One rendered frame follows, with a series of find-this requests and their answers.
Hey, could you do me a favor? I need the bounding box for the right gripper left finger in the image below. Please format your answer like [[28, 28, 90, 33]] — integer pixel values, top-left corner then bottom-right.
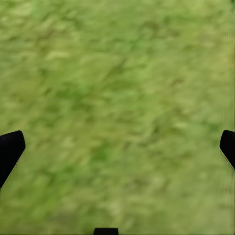
[[0, 131, 25, 189]]

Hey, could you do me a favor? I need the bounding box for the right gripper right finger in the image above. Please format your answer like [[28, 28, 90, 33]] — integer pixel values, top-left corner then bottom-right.
[[219, 130, 235, 169]]

